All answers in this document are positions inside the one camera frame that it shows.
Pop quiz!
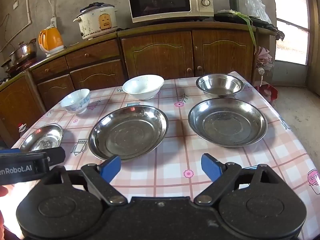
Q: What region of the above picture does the black cooktop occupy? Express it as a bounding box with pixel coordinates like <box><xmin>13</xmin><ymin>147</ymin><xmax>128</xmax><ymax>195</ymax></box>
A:
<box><xmin>214</xmin><ymin>10</ymin><xmax>277</xmax><ymax>29</ymax></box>

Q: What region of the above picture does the clear plastic bag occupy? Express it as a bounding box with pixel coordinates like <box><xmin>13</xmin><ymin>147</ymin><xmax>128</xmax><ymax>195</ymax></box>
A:
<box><xmin>245</xmin><ymin>0</ymin><xmax>272</xmax><ymax>24</ymax></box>

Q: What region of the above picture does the blue floral bowl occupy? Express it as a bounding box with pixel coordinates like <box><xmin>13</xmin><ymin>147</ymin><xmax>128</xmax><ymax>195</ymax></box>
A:
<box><xmin>60</xmin><ymin>88</ymin><xmax>90</xmax><ymax>115</ymax></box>

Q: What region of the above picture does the green leek leaf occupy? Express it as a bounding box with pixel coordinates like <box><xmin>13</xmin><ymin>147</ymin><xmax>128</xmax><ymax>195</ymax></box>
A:
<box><xmin>231</xmin><ymin>10</ymin><xmax>257</xmax><ymax>50</ymax></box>

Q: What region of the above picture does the large steel plate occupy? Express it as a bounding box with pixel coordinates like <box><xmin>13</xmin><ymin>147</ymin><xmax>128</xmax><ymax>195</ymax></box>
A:
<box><xmin>188</xmin><ymin>98</ymin><xmax>268</xmax><ymax>147</ymax></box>
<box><xmin>88</xmin><ymin>105</ymin><xmax>168</xmax><ymax>162</ymax></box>

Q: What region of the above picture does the window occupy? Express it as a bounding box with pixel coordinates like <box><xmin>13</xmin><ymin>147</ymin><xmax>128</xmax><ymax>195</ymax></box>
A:
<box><xmin>272</xmin><ymin>0</ymin><xmax>310</xmax><ymax>65</ymax></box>

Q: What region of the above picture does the orange electric kettle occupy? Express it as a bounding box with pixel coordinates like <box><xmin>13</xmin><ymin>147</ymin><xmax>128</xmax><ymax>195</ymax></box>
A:
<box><xmin>38</xmin><ymin>26</ymin><xmax>64</xmax><ymax>57</ymax></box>

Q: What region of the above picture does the steel pot with lid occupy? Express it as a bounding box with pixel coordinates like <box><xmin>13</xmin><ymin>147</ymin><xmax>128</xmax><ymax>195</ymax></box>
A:
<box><xmin>9</xmin><ymin>38</ymin><xmax>37</xmax><ymax>65</ymax></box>

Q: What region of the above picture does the small steel pot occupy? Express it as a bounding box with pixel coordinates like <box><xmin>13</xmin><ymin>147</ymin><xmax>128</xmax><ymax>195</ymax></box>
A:
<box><xmin>1</xmin><ymin>59</ymin><xmax>15</xmax><ymax>73</ymax></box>

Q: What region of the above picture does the small steel plate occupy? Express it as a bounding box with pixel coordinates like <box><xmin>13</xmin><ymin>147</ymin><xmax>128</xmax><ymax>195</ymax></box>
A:
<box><xmin>20</xmin><ymin>123</ymin><xmax>64</xmax><ymax>153</ymax></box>

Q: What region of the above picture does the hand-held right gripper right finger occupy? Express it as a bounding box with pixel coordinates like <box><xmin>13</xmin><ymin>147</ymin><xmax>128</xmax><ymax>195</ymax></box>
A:
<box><xmin>194</xmin><ymin>153</ymin><xmax>275</xmax><ymax>205</ymax></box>

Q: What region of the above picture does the white ceramic bowl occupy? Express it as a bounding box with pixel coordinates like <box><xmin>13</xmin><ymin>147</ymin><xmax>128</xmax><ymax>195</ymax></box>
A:
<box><xmin>122</xmin><ymin>74</ymin><xmax>165</xmax><ymax>100</ymax></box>

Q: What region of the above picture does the red stove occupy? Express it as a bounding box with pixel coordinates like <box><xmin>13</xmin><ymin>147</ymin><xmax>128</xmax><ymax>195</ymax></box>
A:
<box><xmin>5</xmin><ymin>57</ymin><xmax>38</xmax><ymax>78</ymax></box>

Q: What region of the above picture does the white wall pipe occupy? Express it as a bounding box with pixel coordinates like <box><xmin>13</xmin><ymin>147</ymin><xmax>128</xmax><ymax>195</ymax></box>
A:
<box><xmin>0</xmin><ymin>0</ymin><xmax>33</xmax><ymax>53</ymax></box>

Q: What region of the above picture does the wooden kitchen cabinet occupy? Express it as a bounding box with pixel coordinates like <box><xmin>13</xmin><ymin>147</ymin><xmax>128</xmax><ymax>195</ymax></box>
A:
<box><xmin>0</xmin><ymin>21</ymin><xmax>278</xmax><ymax>148</ymax></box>

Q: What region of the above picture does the white rice cooker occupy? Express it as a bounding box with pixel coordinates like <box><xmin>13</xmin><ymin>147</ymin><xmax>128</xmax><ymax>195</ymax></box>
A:
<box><xmin>73</xmin><ymin>2</ymin><xmax>118</xmax><ymax>40</ymax></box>

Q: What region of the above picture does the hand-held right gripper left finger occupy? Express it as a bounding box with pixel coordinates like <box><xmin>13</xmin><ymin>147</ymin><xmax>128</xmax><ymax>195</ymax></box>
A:
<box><xmin>44</xmin><ymin>155</ymin><xmax>128</xmax><ymax>205</ymax></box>

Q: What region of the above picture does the pink cloth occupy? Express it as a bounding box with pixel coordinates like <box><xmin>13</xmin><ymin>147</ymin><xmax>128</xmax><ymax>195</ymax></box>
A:
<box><xmin>254</xmin><ymin>46</ymin><xmax>274</xmax><ymax>68</ymax></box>

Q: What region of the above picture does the red bag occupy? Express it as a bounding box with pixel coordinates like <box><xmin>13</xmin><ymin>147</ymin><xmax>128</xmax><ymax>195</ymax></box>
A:
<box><xmin>255</xmin><ymin>84</ymin><xmax>278</xmax><ymax>105</ymax></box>

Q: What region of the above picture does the pink checked tablecloth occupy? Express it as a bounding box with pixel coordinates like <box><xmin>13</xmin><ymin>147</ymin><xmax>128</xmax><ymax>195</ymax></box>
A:
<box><xmin>11</xmin><ymin>71</ymin><xmax>320</xmax><ymax>240</ymax></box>

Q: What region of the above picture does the white microwave oven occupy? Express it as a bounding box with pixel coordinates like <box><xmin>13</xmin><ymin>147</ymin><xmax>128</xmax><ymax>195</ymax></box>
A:
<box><xmin>126</xmin><ymin>0</ymin><xmax>215</xmax><ymax>23</ymax></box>

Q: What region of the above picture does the deep steel bowl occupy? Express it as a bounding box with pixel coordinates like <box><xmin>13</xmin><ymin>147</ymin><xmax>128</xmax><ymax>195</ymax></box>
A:
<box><xmin>196</xmin><ymin>74</ymin><xmax>245</xmax><ymax>98</ymax></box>

